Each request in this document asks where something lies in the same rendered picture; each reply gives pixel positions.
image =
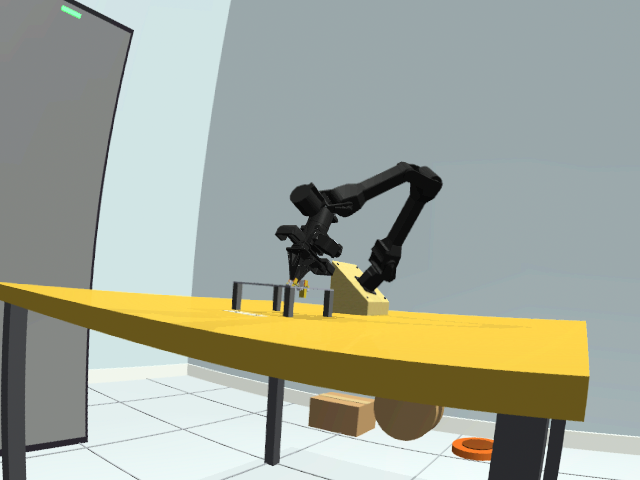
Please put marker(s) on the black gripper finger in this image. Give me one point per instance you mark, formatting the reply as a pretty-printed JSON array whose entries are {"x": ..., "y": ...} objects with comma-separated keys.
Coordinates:
[
  {"x": 306, "y": 267},
  {"x": 296, "y": 256}
]

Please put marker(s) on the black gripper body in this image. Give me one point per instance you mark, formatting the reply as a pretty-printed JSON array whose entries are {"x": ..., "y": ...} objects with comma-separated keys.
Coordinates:
[{"x": 299, "y": 239}]

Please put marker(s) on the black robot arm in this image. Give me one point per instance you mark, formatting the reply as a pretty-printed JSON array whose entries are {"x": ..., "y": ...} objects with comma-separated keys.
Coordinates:
[{"x": 323, "y": 205}]

